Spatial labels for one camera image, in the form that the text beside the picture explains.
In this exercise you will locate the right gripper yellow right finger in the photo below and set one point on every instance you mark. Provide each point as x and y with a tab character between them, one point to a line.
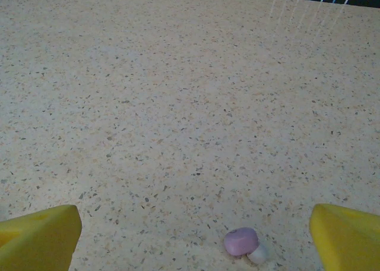
347	241

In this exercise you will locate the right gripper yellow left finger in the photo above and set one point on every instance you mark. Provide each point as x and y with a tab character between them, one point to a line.
38	241

